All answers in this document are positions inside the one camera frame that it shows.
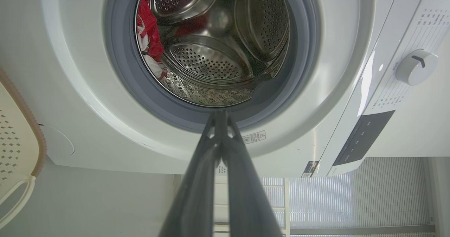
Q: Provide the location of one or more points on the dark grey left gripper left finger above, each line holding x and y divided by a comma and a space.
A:
197, 194

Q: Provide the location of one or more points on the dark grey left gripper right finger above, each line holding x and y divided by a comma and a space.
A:
246, 194

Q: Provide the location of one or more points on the red and white cloth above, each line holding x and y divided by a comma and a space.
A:
149, 36

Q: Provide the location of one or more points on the black washer display panel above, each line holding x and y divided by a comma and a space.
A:
364, 137

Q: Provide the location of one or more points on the stainless steel washing machine drum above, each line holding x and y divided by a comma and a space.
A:
218, 43

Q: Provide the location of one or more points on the cream plastic laundry basket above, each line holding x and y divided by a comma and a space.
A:
15, 152

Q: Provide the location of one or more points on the warning label sticker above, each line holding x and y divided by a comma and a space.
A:
254, 137

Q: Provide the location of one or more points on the black QR code sticker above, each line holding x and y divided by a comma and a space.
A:
310, 168

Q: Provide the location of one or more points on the white window blinds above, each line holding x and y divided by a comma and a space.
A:
355, 198

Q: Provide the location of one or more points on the white front-load washing machine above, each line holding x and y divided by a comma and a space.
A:
225, 78

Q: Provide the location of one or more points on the grey rubber door gasket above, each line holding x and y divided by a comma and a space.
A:
211, 54

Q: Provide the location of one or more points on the white round control knob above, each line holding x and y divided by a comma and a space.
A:
416, 67

